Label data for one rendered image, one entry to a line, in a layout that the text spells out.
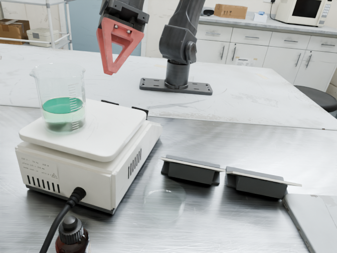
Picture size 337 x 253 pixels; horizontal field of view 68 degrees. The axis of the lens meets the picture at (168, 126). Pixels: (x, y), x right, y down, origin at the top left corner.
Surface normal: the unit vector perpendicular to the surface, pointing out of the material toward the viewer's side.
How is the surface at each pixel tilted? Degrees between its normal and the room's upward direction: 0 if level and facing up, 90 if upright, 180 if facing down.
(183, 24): 63
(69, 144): 0
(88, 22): 90
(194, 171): 90
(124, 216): 0
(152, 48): 90
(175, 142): 0
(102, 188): 90
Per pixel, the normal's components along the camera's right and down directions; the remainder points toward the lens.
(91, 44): 0.03, 0.50
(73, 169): -0.27, 0.46
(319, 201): 0.10, -0.86
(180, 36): -0.46, -0.07
